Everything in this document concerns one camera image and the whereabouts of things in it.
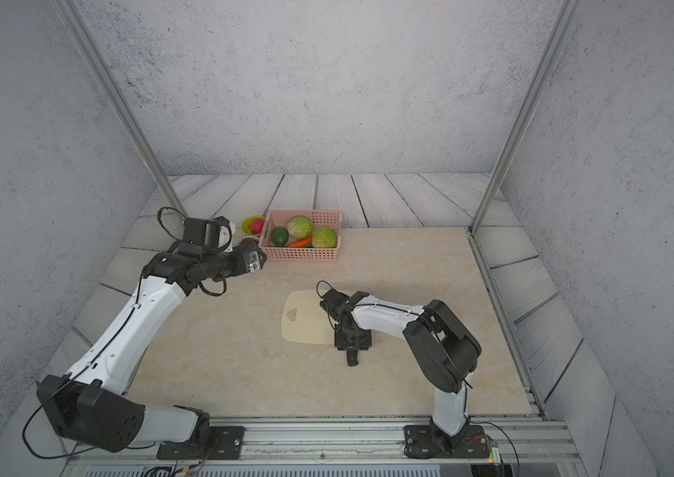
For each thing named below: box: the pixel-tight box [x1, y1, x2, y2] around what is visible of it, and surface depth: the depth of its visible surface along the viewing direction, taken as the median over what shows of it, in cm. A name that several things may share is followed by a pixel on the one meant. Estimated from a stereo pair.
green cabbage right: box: [312, 225, 338, 249], surface depth 110 cm
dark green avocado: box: [271, 226, 290, 247], surface depth 116 cm
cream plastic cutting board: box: [281, 290, 336, 345], surface depth 98 cm
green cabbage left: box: [287, 214, 314, 242], surface depth 116 cm
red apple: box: [250, 218, 265, 235], surface depth 117 cm
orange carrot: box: [288, 236, 314, 248], surface depth 116 cm
